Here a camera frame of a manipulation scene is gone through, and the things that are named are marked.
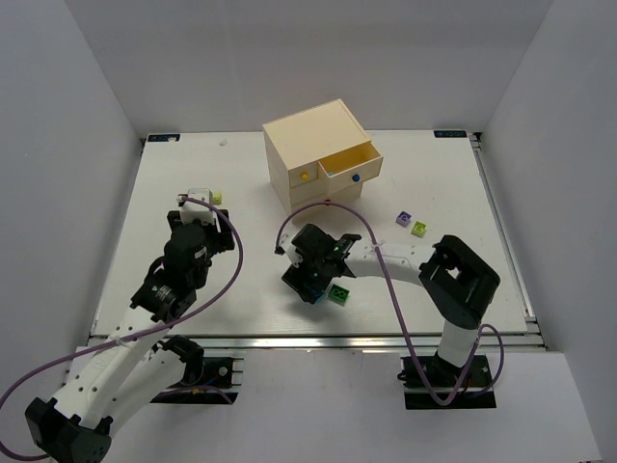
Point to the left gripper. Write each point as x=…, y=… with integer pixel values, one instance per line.
x=224, y=231

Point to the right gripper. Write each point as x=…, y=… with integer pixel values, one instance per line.
x=299, y=283

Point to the long teal lego brick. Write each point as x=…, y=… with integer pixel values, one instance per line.
x=313, y=296

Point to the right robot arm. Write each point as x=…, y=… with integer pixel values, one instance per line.
x=458, y=281

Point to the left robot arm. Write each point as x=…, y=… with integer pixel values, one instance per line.
x=138, y=361

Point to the green lego brick front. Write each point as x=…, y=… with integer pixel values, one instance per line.
x=338, y=294

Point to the cream drawer, yellow knob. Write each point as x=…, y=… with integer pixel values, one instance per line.
x=302, y=174

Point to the cream drawer cabinet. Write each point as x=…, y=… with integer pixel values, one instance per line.
x=308, y=136

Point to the lime lego brick right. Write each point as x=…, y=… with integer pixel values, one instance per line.
x=418, y=229

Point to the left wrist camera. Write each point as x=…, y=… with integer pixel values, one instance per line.
x=191, y=207

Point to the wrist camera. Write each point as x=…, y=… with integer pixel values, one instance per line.
x=191, y=207
x=286, y=248

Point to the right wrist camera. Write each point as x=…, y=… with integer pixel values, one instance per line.
x=286, y=248

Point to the aluminium table rail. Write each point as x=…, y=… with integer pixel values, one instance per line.
x=533, y=340

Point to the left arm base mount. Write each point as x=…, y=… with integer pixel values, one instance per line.
x=179, y=371

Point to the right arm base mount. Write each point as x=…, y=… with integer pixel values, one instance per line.
x=475, y=393

